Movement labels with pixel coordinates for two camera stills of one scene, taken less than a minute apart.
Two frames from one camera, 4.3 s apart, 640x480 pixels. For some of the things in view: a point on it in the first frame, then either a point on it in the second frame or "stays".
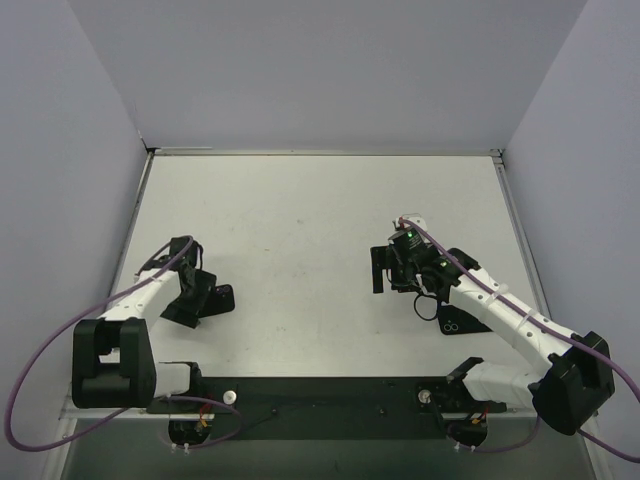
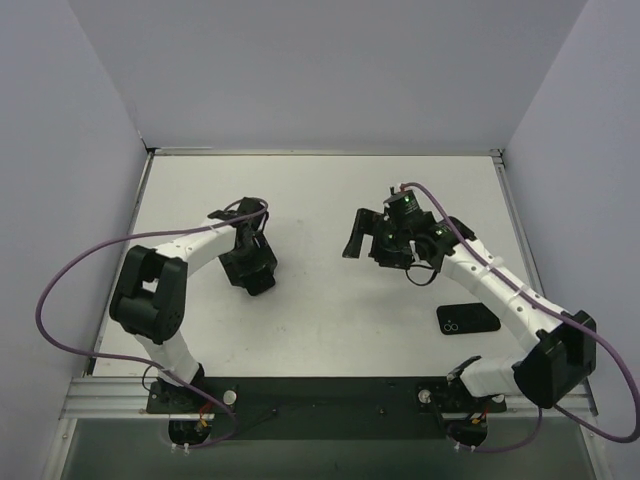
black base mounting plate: [318, 408] stays
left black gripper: [201, 293] to [255, 275]
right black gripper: [379, 267] to [373, 240]
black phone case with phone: [220, 299] to [257, 283]
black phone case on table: [455, 320] stays
